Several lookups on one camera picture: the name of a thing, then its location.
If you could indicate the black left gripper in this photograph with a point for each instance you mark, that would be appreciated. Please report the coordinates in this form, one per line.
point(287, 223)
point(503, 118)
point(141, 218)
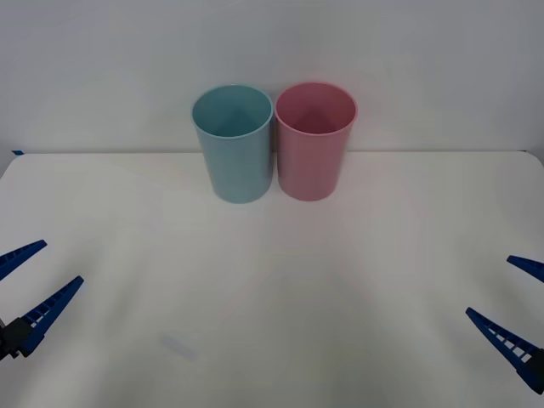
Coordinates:
point(5, 342)

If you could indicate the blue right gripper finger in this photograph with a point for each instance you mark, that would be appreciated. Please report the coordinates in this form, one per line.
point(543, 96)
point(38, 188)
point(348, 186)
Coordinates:
point(531, 267)
point(510, 340)

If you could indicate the pale blue plastic bin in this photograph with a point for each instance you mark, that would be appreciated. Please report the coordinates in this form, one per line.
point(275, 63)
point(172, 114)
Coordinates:
point(238, 170)

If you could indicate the pink plastic bin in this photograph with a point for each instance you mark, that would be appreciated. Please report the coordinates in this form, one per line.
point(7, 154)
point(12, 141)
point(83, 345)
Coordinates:
point(310, 170)

